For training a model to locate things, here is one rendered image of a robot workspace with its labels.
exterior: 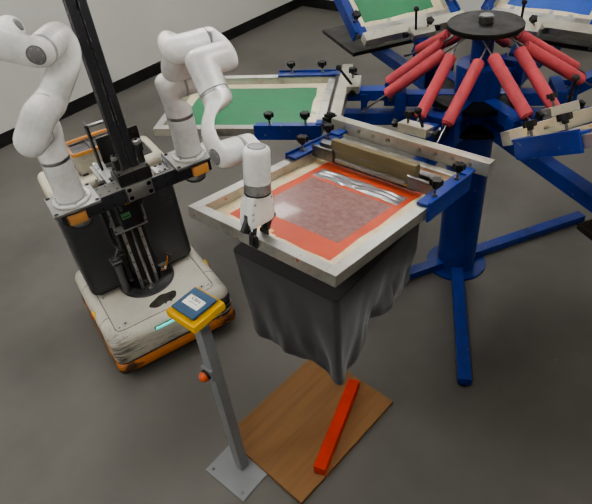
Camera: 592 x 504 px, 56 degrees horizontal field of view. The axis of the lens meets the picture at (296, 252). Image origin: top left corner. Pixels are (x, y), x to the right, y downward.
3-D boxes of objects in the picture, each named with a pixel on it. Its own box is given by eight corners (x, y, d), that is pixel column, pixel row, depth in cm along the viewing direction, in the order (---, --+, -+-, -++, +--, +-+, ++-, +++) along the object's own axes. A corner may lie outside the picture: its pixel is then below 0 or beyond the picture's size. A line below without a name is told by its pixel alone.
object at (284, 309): (341, 389, 194) (336, 303, 166) (248, 332, 218) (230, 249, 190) (346, 383, 195) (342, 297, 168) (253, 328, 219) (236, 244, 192)
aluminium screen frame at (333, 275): (335, 288, 147) (335, 276, 145) (189, 216, 178) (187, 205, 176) (467, 186, 198) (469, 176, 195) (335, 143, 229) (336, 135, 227)
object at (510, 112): (522, 175, 211) (528, 148, 203) (352, 126, 253) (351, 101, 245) (595, 93, 255) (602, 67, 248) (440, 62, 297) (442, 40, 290)
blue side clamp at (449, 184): (427, 223, 178) (430, 203, 174) (414, 217, 181) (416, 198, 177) (469, 190, 197) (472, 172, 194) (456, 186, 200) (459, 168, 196)
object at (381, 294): (345, 384, 194) (340, 298, 167) (336, 378, 196) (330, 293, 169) (413, 305, 220) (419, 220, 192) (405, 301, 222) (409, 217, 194)
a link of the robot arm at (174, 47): (148, 15, 155) (209, -1, 161) (147, 86, 190) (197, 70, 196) (169, 59, 153) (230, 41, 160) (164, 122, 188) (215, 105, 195)
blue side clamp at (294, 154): (295, 173, 208) (295, 156, 204) (285, 169, 210) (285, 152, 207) (342, 149, 227) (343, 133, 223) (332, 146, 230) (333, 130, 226)
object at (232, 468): (243, 502, 219) (192, 344, 158) (205, 470, 231) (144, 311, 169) (279, 460, 232) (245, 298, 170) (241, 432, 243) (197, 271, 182)
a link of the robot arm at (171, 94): (160, 115, 196) (148, 71, 186) (194, 104, 200) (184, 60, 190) (169, 125, 189) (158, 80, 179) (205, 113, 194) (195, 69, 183)
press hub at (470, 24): (472, 296, 292) (513, 38, 205) (406, 268, 314) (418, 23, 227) (505, 255, 314) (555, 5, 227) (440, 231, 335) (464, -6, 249)
